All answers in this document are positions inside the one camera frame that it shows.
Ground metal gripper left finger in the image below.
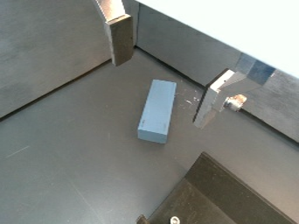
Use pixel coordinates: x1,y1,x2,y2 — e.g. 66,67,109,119
94,0,135,67

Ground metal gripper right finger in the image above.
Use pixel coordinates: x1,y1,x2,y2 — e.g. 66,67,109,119
193,53,277,129

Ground light blue rectangular block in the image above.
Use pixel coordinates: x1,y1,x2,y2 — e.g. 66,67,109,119
138,80,177,144

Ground black curved fixture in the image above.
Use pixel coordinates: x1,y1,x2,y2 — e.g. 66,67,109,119
135,152,299,224

